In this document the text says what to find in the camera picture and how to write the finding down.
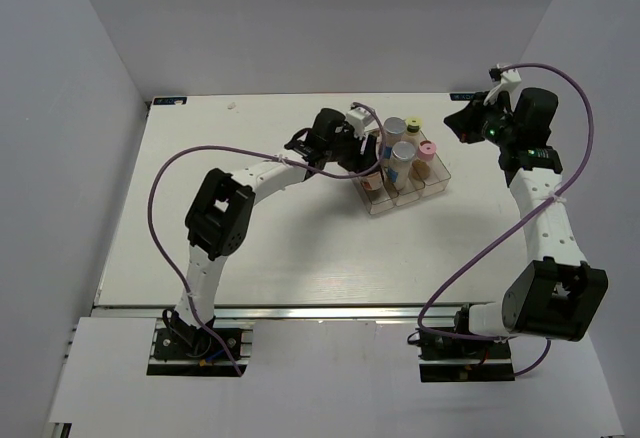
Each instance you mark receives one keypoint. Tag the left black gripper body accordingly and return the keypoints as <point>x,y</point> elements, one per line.
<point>346,150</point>

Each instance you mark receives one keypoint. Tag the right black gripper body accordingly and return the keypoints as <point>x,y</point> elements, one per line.
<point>488,122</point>

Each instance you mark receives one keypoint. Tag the red label spice jar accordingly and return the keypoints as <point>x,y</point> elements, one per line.
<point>373,181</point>

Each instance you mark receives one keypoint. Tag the silver lid pearl jar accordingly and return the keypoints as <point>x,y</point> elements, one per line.
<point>393,131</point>
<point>400,162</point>

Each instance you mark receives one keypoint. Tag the yellow cap spice bottle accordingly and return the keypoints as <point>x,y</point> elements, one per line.
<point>413,131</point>

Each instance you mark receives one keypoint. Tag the pink cap spice bottle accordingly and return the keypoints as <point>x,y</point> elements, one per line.
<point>425,154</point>

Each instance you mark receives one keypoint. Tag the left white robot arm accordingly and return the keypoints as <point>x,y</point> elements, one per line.
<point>218,219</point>

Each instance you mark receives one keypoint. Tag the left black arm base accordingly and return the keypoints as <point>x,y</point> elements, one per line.
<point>182,350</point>

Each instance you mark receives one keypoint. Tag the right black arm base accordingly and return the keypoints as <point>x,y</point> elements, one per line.
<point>444,359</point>

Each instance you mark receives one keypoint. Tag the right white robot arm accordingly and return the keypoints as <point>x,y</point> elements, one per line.
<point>558,293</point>

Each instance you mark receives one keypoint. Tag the right blue corner sticker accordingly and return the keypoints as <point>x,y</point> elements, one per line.
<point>460,96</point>

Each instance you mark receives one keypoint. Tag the blue corner sticker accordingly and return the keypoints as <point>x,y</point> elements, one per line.
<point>169,101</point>
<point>460,96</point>

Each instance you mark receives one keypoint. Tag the left blue corner sticker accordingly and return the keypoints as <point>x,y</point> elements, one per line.
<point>169,101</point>

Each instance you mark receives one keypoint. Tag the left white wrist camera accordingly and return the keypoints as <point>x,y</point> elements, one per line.
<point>359,119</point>

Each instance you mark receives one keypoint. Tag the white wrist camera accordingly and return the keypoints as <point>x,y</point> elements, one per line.
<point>505,79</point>
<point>359,119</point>

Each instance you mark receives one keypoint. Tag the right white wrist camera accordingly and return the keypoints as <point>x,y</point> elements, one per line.
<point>505,79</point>

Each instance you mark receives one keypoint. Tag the aluminium front frame rail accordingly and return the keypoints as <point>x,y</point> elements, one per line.
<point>253,313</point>

